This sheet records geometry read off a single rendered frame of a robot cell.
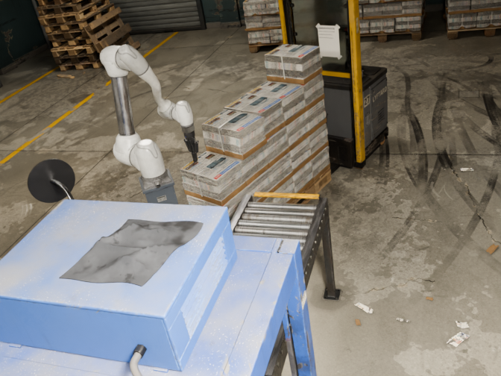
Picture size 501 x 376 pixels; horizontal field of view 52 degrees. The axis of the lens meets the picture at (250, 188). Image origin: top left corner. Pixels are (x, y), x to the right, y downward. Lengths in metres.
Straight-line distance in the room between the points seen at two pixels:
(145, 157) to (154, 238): 1.79
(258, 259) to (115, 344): 0.51
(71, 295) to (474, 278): 3.00
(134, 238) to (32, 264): 0.30
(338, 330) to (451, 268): 0.97
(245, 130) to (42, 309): 2.48
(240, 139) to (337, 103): 1.60
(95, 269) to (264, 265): 0.51
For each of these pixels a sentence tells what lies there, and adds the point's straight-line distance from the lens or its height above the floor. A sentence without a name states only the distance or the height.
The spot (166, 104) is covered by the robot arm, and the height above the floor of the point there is 1.36.
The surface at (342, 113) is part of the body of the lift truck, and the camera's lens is 5.03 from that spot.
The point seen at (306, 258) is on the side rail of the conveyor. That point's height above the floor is 0.80.
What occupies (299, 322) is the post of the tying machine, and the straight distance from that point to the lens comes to 1.86.
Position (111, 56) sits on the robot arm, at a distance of 3.23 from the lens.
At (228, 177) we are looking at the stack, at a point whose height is 0.78.
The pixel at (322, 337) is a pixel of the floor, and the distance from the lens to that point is 3.46.
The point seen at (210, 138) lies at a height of 0.95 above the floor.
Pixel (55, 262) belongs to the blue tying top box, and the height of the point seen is 1.75.
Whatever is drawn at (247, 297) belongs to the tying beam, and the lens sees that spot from 1.53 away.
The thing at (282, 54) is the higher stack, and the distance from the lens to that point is 4.34.
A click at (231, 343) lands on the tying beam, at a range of 1.42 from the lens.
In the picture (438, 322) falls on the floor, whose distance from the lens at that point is 3.56.
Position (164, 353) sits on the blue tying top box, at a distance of 1.36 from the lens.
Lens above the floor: 2.59
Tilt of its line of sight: 31 degrees down
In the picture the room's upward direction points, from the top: 10 degrees counter-clockwise
